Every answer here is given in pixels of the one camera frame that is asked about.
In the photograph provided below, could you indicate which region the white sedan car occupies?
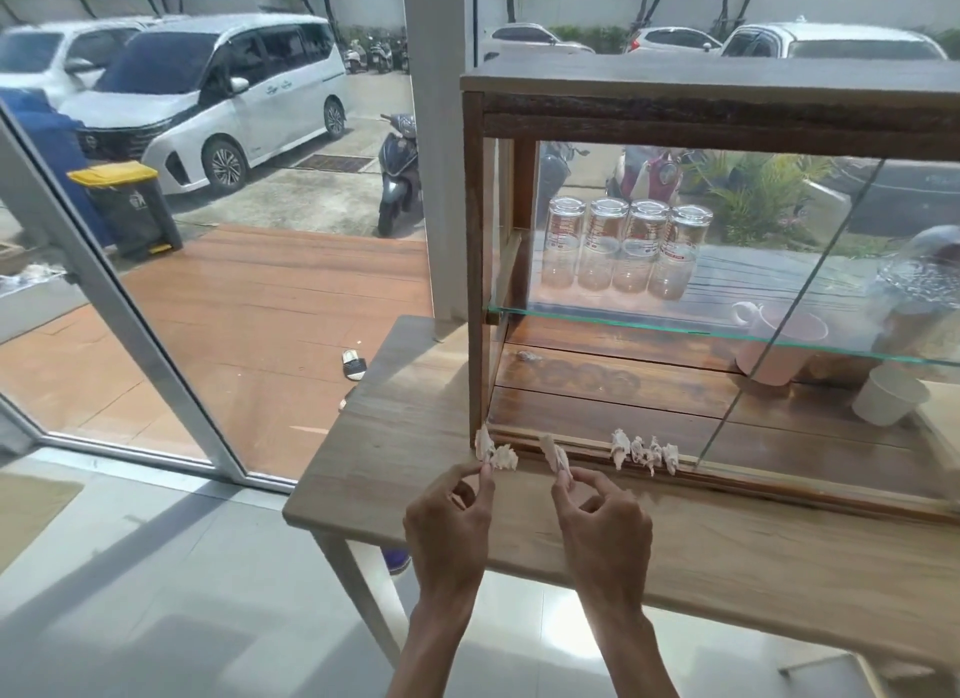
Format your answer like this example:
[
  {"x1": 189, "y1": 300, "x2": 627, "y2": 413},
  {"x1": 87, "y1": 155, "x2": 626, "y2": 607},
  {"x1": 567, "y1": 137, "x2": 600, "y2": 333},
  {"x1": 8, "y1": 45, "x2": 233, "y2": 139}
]
[{"x1": 481, "y1": 23, "x2": 598, "y2": 64}]

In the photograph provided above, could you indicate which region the pale wooden board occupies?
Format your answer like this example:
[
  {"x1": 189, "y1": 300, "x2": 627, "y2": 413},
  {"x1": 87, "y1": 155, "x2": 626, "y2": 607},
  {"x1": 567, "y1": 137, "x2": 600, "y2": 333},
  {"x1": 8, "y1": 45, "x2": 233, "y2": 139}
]
[{"x1": 913, "y1": 399, "x2": 960, "y2": 488}]

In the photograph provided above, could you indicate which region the beige floor mat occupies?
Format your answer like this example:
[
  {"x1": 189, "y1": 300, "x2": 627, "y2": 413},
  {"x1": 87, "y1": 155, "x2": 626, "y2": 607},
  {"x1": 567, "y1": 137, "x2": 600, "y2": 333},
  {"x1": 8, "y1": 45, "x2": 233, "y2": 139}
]
[{"x1": 0, "y1": 471, "x2": 85, "y2": 574}]

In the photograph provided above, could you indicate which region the pink mug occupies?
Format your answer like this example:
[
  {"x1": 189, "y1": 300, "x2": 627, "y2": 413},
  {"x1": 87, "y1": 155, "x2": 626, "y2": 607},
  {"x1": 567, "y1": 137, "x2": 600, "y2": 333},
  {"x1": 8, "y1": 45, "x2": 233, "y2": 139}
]
[{"x1": 732, "y1": 301, "x2": 831, "y2": 387}]

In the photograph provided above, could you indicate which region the person's left forearm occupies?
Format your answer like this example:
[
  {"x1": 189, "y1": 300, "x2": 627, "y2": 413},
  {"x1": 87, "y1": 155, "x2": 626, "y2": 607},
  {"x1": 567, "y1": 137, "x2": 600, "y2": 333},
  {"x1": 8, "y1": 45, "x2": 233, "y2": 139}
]
[{"x1": 384, "y1": 600, "x2": 490, "y2": 698}]

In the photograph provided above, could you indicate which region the white hatchback car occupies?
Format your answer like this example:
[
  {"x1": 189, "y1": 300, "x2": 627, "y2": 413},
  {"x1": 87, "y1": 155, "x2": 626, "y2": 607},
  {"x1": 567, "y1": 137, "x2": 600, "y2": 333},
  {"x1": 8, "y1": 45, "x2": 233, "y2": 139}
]
[{"x1": 625, "y1": 26, "x2": 726, "y2": 55}]

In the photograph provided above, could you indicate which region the wooden glass display cabinet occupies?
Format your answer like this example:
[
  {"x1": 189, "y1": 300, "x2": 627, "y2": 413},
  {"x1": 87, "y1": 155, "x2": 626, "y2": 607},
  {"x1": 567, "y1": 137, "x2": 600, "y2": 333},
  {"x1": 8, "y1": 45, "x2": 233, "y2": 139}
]
[{"x1": 459, "y1": 51, "x2": 960, "y2": 527}]

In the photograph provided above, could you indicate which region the blue tarp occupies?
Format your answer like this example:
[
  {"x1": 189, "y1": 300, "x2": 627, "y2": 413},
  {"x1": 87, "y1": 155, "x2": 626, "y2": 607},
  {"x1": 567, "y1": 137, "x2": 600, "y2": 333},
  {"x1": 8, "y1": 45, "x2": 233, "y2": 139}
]
[{"x1": 0, "y1": 88, "x2": 115, "y2": 250}]

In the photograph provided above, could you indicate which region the white suv car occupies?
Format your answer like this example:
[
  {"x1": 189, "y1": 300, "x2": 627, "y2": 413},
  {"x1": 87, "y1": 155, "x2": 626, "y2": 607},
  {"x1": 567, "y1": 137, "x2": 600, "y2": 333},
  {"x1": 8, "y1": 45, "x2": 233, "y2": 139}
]
[{"x1": 720, "y1": 21, "x2": 951, "y2": 63}]

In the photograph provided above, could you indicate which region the white minivan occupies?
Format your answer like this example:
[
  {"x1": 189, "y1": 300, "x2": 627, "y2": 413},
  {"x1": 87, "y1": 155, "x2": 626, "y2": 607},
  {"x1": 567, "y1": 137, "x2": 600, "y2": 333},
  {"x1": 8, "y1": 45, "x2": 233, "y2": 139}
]
[{"x1": 58, "y1": 12, "x2": 351, "y2": 196}]

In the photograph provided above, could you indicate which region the row of parked motorbikes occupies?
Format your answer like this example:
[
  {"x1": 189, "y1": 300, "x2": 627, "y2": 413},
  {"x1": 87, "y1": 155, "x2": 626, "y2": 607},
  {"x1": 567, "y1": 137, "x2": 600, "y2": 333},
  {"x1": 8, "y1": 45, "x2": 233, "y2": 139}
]
[{"x1": 339, "y1": 36, "x2": 411, "y2": 76}]

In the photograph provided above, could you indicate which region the person's right forearm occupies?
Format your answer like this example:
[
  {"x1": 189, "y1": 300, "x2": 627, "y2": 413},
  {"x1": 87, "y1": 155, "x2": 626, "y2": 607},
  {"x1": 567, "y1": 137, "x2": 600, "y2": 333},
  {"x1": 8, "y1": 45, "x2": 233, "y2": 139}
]
[{"x1": 581, "y1": 606, "x2": 682, "y2": 698}]

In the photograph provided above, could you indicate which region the green palm plant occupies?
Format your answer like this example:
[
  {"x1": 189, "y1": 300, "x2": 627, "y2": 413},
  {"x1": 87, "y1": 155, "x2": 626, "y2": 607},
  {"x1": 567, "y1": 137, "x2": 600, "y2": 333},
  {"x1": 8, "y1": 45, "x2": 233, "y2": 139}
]
[{"x1": 686, "y1": 152, "x2": 837, "y2": 250}]

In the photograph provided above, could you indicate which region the grey bin with yellow lid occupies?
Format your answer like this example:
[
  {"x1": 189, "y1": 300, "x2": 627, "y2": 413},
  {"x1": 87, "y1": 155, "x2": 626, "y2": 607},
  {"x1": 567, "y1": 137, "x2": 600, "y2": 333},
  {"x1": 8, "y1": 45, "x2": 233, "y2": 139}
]
[{"x1": 66, "y1": 160, "x2": 186, "y2": 262}]

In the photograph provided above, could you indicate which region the white door frame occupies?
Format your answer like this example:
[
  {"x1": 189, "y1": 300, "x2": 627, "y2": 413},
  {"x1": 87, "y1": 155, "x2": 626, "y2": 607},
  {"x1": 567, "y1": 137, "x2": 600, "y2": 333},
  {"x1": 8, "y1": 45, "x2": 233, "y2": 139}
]
[{"x1": 0, "y1": 101, "x2": 297, "y2": 494}]

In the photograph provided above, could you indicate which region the red and white scooter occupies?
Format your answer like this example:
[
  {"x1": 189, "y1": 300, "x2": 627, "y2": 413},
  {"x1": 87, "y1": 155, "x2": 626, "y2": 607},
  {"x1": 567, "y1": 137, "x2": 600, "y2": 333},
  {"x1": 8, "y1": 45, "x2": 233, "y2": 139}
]
[{"x1": 606, "y1": 145, "x2": 685, "y2": 205}]

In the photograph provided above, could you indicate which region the person's left hand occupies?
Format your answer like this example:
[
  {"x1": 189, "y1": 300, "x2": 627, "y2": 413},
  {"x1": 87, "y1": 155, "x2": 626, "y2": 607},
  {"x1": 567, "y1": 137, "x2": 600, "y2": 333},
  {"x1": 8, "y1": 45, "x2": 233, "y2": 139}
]
[{"x1": 403, "y1": 461, "x2": 498, "y2": 610}]

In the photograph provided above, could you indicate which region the blue scooter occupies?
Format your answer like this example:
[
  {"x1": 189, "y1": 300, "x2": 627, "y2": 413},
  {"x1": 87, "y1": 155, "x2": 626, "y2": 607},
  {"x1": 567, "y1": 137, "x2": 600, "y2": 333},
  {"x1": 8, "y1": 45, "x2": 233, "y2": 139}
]
[{"x1": 538, "y1": 141, "x2": 592, "y2": 207}]

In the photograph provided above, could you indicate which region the person's right hand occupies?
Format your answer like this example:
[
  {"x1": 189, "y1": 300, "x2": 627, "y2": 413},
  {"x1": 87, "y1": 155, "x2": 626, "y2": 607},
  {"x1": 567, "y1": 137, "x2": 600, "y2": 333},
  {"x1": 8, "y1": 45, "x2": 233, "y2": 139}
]
[{"x1": 551, "y1": 468, "x2": 655, "y2": 614}]

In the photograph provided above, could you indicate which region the clear printed drinking glass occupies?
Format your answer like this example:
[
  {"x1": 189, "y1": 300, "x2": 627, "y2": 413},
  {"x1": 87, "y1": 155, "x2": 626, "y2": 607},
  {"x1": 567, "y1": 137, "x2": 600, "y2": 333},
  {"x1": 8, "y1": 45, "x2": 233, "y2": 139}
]
[
  {"x1": 611, "y1": 200, "x2": 670, "y2": 295},
  {"x1": 576, "y1": 198, "x2": 630, "y2": 293},
  {"x1": 540, "y1": 197, "x2": 587, "y2": 289},
  {"x1": 648, "y1": 204, "x2": 714, "y2": 301}
]

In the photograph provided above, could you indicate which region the white pillar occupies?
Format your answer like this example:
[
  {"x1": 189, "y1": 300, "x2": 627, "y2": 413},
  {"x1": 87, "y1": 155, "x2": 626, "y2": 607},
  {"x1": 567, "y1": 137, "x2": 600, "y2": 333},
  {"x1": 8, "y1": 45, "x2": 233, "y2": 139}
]
[{"x1": 400, "y1": 0, "x2": 481, "y2": 344}]

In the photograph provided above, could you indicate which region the white paper cup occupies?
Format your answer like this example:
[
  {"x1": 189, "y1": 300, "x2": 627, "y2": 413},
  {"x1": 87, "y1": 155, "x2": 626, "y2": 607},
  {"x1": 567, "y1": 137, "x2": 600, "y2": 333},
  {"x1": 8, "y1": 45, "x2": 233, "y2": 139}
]
[{"x1": 851, "y1": 363, "x2": 932, "y2": 427}]

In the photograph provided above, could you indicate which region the glass shelf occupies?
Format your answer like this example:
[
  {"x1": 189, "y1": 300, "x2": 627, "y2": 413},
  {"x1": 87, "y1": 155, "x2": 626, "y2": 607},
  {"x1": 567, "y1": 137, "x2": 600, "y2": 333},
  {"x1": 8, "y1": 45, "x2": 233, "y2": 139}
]
[{"x1": 486, "y1": 303, "x2": 960, "y2": 370}]

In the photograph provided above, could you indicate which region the metal drain grate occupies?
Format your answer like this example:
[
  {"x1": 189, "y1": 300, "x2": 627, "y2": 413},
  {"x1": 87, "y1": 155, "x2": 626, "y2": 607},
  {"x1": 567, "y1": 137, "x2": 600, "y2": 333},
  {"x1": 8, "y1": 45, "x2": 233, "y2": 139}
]
[{"x1": 291, "y1": 153, "x2": 376, "y2": 175}]

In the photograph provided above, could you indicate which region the glass dome jar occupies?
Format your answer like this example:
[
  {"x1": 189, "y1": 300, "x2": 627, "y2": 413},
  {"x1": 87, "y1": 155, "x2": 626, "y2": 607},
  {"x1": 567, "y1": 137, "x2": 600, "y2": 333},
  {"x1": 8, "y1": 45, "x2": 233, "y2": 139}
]
[{"x1": 864, "y1": 225, "x2": 960, "y2": 361}]

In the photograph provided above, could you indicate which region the dark grey scooter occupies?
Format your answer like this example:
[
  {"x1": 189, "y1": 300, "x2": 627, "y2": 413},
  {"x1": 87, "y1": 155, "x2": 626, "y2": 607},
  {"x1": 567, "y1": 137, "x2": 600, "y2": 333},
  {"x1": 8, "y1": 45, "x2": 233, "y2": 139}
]
[{"x1": 376, "y1": 112, "x2": 423, "y2": 238}]

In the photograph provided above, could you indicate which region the wooden table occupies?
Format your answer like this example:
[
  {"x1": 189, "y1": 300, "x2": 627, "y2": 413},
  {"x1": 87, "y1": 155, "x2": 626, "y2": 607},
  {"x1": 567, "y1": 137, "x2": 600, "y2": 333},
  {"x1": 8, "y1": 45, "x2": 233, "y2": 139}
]
[{"x1": 282, "y1": 315, "x2": 960, "y2": 672}]

